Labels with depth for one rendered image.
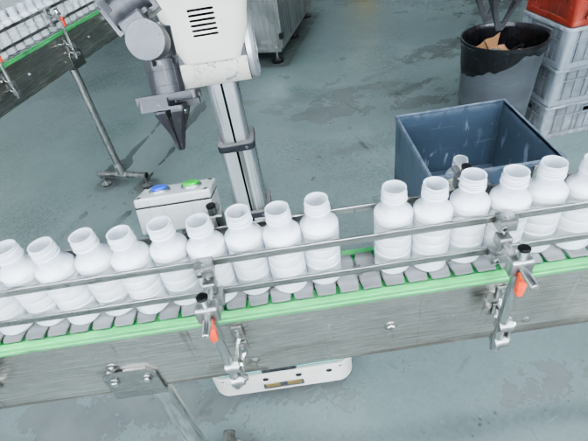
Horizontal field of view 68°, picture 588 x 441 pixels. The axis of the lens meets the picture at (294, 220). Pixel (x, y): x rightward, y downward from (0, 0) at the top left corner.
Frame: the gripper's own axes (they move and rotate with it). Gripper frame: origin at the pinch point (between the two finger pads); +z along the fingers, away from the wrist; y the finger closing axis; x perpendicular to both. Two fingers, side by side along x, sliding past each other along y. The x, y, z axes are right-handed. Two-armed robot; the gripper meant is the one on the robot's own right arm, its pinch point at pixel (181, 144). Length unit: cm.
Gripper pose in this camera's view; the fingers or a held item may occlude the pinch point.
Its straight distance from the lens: 82.1
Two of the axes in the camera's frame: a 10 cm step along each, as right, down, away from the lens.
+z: 1.5, 9.3, 3.5
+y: 9.9, -1.5, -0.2
